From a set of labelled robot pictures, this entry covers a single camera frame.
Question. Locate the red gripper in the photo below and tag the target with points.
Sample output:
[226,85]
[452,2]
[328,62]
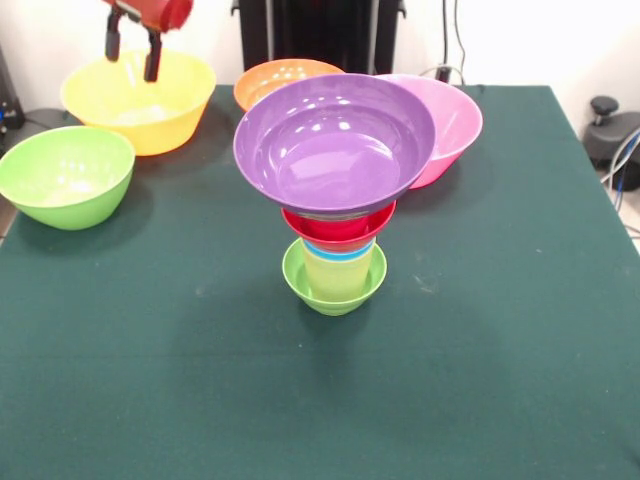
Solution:
[160,12]

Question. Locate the large green bowl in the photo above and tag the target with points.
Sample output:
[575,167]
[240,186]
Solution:
[60,180]

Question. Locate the purple bowl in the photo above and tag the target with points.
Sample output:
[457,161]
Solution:
[325,150]

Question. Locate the small red bowl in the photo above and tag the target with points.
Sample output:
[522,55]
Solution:
[335,241]

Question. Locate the blue cup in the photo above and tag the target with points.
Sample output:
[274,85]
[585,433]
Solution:
[340,256]

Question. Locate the yellow cup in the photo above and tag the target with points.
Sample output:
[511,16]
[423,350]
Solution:
[337,280]

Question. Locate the small green bowl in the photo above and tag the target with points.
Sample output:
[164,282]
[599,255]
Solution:
[335,306]

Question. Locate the large yellow bowl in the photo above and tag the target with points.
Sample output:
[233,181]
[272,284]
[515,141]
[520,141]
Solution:
[140,110]

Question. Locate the orange bowl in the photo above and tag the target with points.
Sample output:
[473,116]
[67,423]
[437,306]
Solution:
[260,82]

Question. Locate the black equipment box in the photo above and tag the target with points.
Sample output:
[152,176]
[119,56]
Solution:
[10,110]

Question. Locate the large pink bowl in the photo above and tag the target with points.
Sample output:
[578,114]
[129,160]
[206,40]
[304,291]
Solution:
[455,130]

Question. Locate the dark green tablecloth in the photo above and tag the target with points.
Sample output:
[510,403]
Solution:
[250,400]

